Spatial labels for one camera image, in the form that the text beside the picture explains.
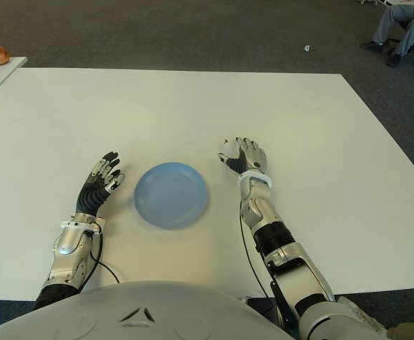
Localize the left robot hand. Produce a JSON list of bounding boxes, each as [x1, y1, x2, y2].
[[74, 151, 127, 215]]

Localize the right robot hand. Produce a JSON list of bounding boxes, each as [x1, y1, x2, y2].
[[218, 137, 267, 175]]

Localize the blue round plate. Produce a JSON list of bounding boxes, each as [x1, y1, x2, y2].
[[133, 161, 211, 231]]

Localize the grey robot torso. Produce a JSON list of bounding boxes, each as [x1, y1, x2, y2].
[[0, 280, 296, 340]]

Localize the white sneaker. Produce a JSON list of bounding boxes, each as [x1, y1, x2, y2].
[[336, 295, 388, 336]]

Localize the seated person grey trousers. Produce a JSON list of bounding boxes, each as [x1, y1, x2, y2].
[[361, 0, 414, 67]]

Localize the khaki trouser leg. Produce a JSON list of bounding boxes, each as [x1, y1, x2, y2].
[[386, 320, 414, 340]]

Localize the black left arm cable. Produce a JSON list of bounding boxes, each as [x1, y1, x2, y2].
[[90, 232, 123, 283]]

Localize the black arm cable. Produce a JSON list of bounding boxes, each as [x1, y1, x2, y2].
[[90, 232, 123, 283], [240, 212, 269, 298]]

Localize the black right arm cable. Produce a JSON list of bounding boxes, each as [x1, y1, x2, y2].
[[240, 212, 269, 298]]

